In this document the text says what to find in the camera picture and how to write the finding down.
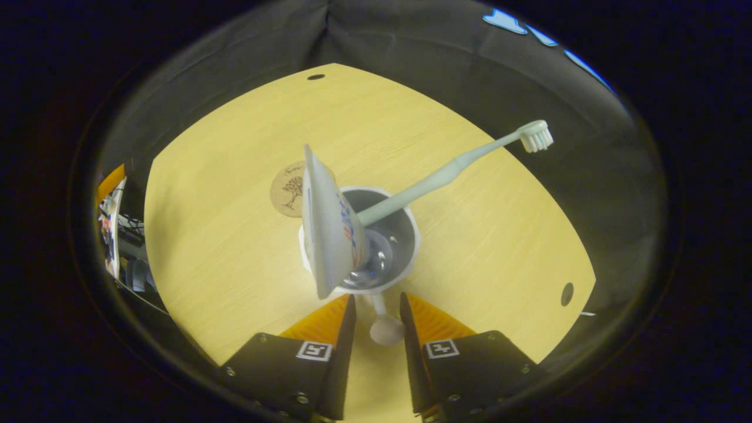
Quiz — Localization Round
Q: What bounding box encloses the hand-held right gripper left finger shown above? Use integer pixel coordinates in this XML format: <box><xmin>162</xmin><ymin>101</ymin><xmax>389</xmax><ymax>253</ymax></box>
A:
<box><xmin>216</xmin><ymin>294</ymin><xmax>358</xmax><ymax>422</ymax></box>

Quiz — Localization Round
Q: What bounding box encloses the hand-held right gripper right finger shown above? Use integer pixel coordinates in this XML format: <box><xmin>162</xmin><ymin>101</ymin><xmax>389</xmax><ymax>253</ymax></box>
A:
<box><xmin>399</xmin><ymin>291</ymin><xmax>550</xmax><ymax>422</ymax></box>

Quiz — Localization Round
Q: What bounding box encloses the white toothpaste tube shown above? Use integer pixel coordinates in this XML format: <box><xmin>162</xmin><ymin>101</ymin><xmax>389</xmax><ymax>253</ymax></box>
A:
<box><xmin>303</xmin><ymin>144</ymin><xmax>370</xmax><ymax>300</ymax></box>

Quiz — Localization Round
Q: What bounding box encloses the white cup with wooden handle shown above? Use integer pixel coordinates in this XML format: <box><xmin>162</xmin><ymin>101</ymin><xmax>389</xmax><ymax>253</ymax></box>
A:
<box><xmin>298</xmin><ymin>186</ymin><xmax>421</xmax><ymax>346</ymax></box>

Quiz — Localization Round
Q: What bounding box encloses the round cork coaster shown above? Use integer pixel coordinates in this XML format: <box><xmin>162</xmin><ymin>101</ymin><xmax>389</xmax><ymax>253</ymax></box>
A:
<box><xmin>270</xmin><ymin>161</ymin><xmax>307</xmax><ymax>218</ymax></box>

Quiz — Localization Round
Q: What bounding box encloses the pale green toothbrush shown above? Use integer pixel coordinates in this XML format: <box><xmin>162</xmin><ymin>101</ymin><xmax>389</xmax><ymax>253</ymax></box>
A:
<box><xmin>355</xmin><ymin>120</ymin><xmax>554</xmax><ymax>227</ymax></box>

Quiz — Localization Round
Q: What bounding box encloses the light wooden desktop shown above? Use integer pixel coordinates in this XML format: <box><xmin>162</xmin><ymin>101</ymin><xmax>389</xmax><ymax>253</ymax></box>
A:
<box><xmin>144</xmin><ymin>63</ymin><xmax>597</xmax><ymax>423</ymax></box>

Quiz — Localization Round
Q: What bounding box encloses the colourful printed sheet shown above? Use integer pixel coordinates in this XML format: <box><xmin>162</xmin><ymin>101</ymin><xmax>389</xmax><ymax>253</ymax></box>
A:
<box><xmin>98</xmin><ymin>178</ymin><xmax>127</xmax><ymax>279</ymax></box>

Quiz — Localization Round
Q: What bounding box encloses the black backdrop cloth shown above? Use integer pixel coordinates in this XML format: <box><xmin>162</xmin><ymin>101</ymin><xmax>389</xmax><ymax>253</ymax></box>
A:
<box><xmin>88</xmin><ymin>0</ymin><xmax>670</xmax><ymax>377</ymax></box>

